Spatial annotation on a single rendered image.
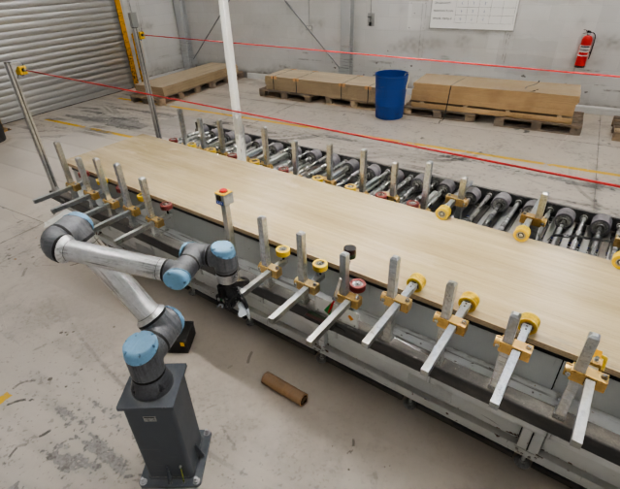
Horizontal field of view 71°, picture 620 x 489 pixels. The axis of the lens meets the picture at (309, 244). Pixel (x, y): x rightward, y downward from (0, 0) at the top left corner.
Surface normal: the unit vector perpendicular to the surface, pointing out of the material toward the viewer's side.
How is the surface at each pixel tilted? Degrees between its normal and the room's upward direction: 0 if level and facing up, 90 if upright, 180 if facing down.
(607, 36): 90
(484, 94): 90
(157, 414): 90
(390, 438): 0
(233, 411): 0
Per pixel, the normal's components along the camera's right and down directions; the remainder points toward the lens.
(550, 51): -0.50, 0.48
